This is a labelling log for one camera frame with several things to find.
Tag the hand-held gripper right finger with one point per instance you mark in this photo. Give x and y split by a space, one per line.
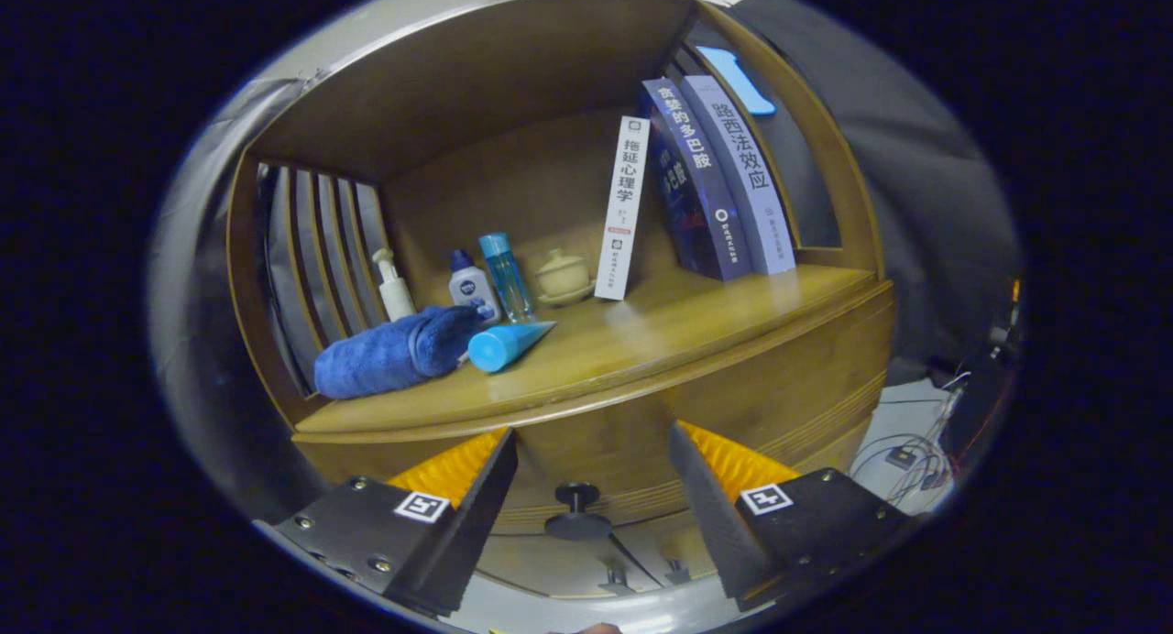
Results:
710 524

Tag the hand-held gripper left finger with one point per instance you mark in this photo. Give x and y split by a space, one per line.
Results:
472 524

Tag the wooden drawer with black knob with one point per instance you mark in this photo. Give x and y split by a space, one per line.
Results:
605 442

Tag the light blue tube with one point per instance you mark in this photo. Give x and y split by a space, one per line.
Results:
504 345

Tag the wooden countertop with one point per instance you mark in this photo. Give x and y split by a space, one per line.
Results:
660 341

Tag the wooden cabinet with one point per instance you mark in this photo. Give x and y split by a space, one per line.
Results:
476 75

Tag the rolled blue towel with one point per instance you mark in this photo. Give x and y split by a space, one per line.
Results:
385 355

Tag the white bottle with blue cap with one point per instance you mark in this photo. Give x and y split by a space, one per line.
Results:
472 290

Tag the white pump bottle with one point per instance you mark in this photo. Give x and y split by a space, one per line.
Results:
396 300

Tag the clear blue bottle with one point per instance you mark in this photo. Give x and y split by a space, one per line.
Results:
507 281

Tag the beige lidded teacup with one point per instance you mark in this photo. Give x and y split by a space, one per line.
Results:
564 277

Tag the white book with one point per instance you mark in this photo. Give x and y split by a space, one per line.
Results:
625 213

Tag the dark blue book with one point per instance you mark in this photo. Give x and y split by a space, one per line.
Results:
706 185

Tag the lavender book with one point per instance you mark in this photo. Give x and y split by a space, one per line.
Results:
747 176

